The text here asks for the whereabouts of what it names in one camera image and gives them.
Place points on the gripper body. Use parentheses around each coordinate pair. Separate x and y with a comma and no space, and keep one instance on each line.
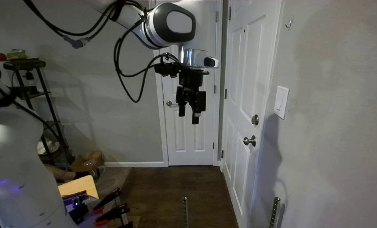
(193,79)

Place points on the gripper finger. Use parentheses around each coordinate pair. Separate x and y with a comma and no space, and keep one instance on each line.
(199,104)
(182,106)

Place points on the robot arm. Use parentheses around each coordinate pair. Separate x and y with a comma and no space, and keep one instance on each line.
(14,177)

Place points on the white panel door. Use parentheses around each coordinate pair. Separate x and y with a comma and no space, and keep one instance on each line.
(243,63)
(188,139)

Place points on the silver deadbolt lock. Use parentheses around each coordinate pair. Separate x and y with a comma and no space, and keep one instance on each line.
(255,119)

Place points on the silver round door knob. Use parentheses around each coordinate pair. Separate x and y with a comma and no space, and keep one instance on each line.
(250,141)

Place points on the thin metal rod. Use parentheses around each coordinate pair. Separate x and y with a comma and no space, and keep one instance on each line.
(185,212)

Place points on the cardboard box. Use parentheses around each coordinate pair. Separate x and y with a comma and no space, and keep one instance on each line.
(87,161)

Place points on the black ladder shelf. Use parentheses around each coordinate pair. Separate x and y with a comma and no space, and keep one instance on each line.
(53,117)

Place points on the perforated metal bar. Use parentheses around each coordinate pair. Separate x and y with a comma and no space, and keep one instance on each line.
(275,212)

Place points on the white bowl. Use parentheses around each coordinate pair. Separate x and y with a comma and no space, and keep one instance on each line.
(46,147)

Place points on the green box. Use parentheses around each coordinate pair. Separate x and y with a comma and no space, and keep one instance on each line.
(16,54)

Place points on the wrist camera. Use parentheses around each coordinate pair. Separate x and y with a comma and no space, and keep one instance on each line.
(166,69)

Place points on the white light switch plate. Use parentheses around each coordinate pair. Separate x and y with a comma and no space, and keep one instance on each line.
(281,102)

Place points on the metal wall hook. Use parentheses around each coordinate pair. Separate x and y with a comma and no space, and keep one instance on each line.
(289,23)

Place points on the camera on mount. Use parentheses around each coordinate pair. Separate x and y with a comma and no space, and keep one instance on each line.
(24,64)

